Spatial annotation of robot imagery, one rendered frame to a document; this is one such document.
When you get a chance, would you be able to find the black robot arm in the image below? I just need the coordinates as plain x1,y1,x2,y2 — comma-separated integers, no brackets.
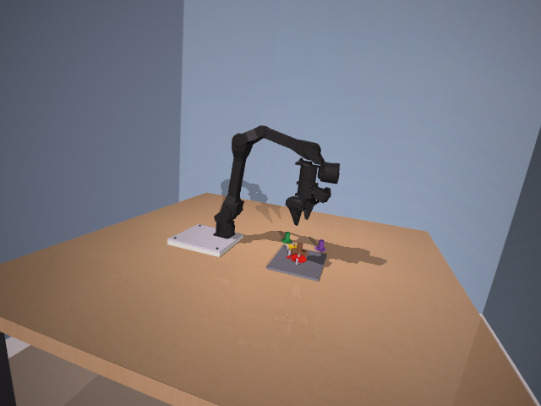
213,125,340,239

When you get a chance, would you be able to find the green gear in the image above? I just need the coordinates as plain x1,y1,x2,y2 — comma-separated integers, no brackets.
281,232,292,244

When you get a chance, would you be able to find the red gear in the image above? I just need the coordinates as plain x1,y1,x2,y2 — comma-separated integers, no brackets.
291,254,307,263

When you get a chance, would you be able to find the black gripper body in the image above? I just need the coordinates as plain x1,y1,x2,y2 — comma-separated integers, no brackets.
286,179,318,209

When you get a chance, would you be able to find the purple gear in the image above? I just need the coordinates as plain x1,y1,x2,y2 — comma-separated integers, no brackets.
315,239,326,252

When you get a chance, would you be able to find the brown toothed gear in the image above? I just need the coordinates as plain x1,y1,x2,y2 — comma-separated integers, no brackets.
291,242,309,256

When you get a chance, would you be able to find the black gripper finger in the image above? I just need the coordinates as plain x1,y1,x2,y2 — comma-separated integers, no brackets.
303,201,319,220
287,206,306,226

